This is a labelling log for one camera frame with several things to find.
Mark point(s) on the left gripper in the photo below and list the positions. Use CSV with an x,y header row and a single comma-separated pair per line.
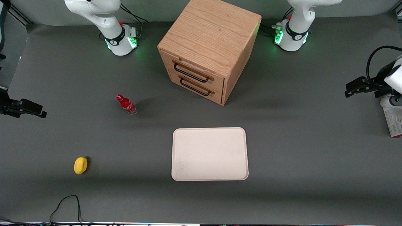
x,y
377,85

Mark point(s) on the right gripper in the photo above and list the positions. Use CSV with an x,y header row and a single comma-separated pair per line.
x,y
7,106

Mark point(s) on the red cookie box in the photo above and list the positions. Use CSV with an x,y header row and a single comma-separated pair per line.
x,y
395,121

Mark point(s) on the beige rectangular tray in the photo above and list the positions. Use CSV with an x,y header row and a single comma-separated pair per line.
x,y
209,153

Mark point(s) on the yellow lemon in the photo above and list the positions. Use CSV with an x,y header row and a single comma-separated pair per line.
x,y
80,165

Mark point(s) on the red cola bottle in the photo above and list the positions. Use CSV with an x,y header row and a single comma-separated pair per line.
x,y
127,104

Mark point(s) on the wooden drawer front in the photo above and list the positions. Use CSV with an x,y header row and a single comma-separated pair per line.
x,y
216,96
216,82

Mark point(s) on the wooden two-drawer cabinet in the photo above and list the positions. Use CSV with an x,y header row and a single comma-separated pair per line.
x,y
210,34

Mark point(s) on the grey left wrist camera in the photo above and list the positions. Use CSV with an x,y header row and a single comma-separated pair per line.
x,y
392,101

